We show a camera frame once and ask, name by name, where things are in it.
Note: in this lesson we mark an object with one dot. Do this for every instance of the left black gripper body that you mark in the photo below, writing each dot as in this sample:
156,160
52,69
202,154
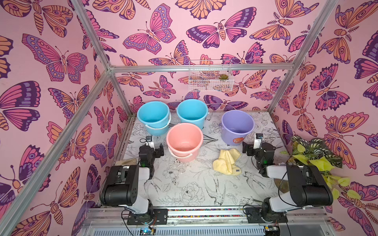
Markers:
158,150

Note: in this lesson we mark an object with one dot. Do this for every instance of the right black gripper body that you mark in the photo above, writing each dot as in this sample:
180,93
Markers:
252,149

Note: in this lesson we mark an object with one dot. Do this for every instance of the pink plastic bucket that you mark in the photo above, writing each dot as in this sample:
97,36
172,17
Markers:
184,141

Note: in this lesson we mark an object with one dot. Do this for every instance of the yellow microfiber cloth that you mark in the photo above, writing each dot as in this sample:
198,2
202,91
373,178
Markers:
225,164

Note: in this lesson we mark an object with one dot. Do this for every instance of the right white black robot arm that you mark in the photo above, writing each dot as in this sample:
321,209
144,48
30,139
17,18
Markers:
306,186

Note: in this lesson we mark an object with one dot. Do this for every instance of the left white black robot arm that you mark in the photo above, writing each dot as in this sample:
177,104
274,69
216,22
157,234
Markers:
121,188

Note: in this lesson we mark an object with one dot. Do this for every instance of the beige worn cloth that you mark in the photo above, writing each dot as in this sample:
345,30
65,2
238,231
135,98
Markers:
126,162

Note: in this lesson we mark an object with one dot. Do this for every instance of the purple plastic bucket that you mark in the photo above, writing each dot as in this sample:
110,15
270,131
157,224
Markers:
236,126

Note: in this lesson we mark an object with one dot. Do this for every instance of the right blue bucket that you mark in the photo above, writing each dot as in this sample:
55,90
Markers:
193,111

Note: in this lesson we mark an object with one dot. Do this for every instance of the green leafy potted plant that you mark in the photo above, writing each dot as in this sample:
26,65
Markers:
316,153

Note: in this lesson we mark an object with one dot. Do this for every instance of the small green succulent plant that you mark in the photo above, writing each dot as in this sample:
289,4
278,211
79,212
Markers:
223,77

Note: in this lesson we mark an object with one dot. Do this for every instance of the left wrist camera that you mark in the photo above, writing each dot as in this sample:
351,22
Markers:
149,141

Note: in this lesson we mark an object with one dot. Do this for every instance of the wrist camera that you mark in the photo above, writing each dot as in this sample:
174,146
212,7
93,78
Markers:
149,141
258,140

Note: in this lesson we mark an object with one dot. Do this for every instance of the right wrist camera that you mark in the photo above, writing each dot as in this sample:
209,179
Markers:
258,140

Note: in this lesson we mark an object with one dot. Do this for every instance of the left blue bucket white handle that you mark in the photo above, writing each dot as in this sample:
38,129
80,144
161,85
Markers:
155,117

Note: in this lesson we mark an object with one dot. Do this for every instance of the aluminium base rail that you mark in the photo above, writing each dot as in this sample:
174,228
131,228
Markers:
209,221

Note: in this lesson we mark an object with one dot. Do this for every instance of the white wire wall basket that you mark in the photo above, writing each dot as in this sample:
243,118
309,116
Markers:
205,77

